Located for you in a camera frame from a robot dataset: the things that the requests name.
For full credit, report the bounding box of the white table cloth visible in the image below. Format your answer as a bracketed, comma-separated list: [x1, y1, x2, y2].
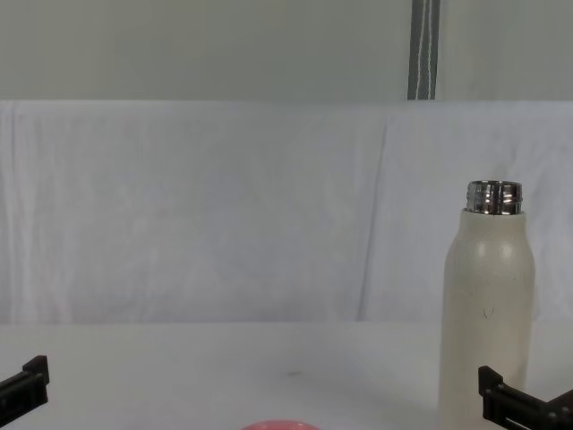
[0, 319, 573, 430]

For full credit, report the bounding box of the pink plastic cup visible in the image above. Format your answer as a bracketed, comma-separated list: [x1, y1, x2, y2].
[241, 418, 321, 430]

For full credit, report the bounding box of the pale plain curtain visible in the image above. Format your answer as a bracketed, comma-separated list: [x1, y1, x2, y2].
[0, 0, 573, 103]

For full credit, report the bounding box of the cream vacuum bottle steel neck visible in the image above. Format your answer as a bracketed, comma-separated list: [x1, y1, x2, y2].
[437, 179, 539, 430]

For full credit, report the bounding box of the grey striped post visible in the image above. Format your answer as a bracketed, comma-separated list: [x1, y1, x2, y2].
[406, 0, 443, 101]

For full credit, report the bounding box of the white wrinkled backdrop cloth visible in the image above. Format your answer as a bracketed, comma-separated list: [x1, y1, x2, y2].
[0, 99, 573, 326]

